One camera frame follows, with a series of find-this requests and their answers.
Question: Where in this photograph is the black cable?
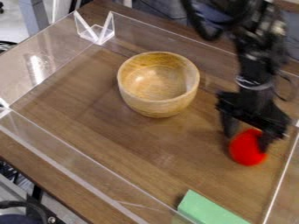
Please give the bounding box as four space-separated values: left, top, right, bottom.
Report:
0 199 48 224

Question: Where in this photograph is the light wooden bowl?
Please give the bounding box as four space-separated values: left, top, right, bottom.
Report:
116 51 200 118

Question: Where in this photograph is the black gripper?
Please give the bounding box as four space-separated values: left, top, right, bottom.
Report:
216 89 291 153

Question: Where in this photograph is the red plush fruit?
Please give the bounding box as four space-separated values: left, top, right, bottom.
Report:
228 129 267 166

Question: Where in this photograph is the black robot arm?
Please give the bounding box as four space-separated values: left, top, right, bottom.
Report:
182 0 291 152

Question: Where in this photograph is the green foam block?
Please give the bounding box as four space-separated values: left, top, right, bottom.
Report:
178 190 251 224

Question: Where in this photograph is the black table bracket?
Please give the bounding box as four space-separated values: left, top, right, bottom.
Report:
25 185 67 224

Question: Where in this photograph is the clear acrylic enclosure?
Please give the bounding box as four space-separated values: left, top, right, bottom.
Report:
0 11 299 224

